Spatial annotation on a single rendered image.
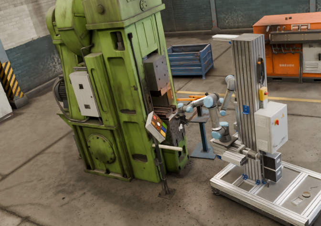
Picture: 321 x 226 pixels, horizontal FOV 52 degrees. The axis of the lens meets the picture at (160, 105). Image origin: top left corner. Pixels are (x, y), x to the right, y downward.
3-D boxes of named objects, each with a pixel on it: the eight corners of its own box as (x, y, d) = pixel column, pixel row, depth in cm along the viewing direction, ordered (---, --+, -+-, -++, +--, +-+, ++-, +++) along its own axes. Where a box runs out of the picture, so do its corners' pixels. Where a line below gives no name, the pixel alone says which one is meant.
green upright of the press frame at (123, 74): (167, 173, 497) (134, 21, 403) (158, 184, 477) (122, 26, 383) (143, 168, 519) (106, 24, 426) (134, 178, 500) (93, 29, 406)
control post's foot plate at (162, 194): (177, 189, 458) (176, 184, 454) (170, 199, 441) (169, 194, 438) (164, 186, 469) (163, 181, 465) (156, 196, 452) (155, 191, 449)
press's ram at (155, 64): (172, 80, 463) (166, 52, 447) (158, 91, 434) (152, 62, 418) (147, 79, 485) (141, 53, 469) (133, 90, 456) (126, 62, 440)
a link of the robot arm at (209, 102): (226, 134, 387) (217, 92, 369) (220, 141, 377) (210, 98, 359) (218, 134, 395) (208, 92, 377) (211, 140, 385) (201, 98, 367)
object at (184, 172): (202, 160, 510) (202, 159, 510) (186, 183, 467) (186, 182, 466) (179, 156, 531) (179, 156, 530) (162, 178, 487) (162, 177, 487)
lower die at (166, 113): (173, 112, 472) (172, 107, 468) (166, 119, 456) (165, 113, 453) (148, 110, 493) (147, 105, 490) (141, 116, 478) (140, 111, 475)
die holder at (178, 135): (186, 134, 498) (181, 108, 479) (174, 147, 469) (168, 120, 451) (155, 130, 527) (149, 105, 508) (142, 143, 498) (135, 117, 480)
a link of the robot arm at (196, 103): (219, 87, 377) (191, 99, 414) (215, 91, 370) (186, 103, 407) (224, 96, 378) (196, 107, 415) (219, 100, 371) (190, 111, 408)
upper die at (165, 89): (168, 90, 457) (167, 83, 453) (161, 96, 442) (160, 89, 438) (144, 89, 479) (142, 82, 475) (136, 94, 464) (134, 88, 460)
